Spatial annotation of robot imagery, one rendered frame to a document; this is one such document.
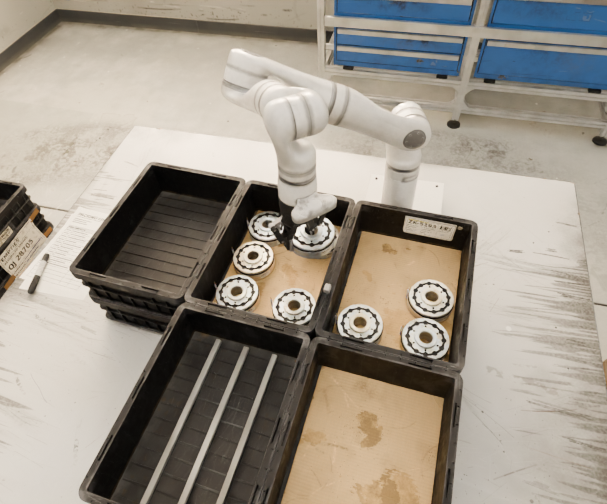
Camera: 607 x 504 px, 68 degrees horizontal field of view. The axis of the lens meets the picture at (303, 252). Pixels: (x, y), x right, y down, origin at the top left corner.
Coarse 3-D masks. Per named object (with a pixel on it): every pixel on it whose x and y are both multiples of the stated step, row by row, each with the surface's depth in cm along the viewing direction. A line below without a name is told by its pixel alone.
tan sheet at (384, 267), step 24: (360, 240) 120; (384, 240) 120; (408, 240) 119; (360, 264) 115; (384, 264) 115; (408, 264) 114; (432, 264) 114; (456, 264) 114; (360, 288) 111; (384, 288) 110; (456, 288) 109; (384, 312) 106; (408, 312) 106; (384, 336) 102
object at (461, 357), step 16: (384, 208) 113; (400, 208) 113; (352, 224) 112; (464, 224) 109; (336, 272) 102; (464, 304) 95; (320, 320) 94; (464, 320) 93; (320, 336) 92; (336, 336) 92; (464, 336) 91; (384, 352) 89; (400, 352) 89; (464, 352) 89; (448, 368) 87
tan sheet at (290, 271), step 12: (336, 228) 123; (276, 252) 119; (288, 252) 118; (276, 264) 116; (288, 264) 116; (300, 264) 116; (312, 264) 116; (324, 264) 116; (228, 276) 115; (276, 276) 114; (288, 276) 114; (300, 276) 114; (312, 276) 113; (324, 276) 113; (264, 288) 112; (276, 288) 112; (288, 288) 112; (300, 288) 111; (312, 288) 111; (264, 300) 110; (252, 312) 108; (264, 312) 108
